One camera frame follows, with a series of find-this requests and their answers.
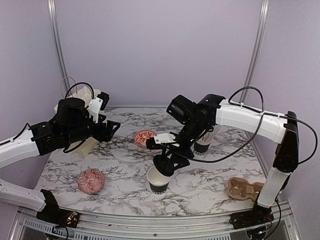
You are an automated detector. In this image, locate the red geometric patterned bowl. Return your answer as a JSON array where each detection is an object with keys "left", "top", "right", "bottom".
[{"left": 77, "top": 168, "right": 105, "bottom": 195}]

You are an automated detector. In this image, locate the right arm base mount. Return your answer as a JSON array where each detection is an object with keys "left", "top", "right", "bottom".
[{"left": 229, "top": 200, "right": 274, "bottom": 230}]

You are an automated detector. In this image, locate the black plastic cup lid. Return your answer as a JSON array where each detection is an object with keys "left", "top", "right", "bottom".
[{"left": 153, "top": 155, "right": 175, "bottom": 177}]

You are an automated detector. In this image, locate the aluminium front rail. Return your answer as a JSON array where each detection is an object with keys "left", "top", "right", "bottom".
[{"left": 8, "top": 201, "right": 301, "bottom": 240}]

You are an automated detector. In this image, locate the black cup holding straws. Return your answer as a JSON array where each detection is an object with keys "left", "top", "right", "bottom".
[{"left": 193, "top": 132, "right": 215, "bottom": 156}]

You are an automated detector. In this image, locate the brown cardboard cup carrier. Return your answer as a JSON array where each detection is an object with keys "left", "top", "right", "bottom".
[{"left": 226, "top": 177, "right": 264, "bottom": 202}]

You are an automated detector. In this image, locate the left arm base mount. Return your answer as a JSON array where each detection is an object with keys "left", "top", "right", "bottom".
[{"left": 36, "top": 189, "right": 80, "bottom": 228}]

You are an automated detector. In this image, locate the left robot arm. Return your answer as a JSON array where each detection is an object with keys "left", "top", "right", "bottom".
[{"left": 0, "top": 97, "right": 121, "bottom": 223}]

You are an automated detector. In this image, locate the black paper coffee cup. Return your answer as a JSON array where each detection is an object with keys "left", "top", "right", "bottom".
[{"left": 146, "top": 166, "right": 171, "bottom": 195}]

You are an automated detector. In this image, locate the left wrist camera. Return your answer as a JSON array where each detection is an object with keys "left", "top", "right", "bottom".
[{"left": 86, "top": 91, "right": 110, "bottom": 124}]

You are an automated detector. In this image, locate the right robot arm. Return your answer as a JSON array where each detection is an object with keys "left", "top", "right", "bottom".
[{"left": 153, "top": 94, "right": 299, "bottom": 224}]

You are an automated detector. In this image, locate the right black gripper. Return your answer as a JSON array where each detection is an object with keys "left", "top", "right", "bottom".
[{"left": 161, "top": 119, "right": 208, "bottom": 173}]

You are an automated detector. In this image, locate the red floral small bowl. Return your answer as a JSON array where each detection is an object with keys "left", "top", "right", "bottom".
[{"left": 134, "top": 129, "right": 156, "bottom": 149}]

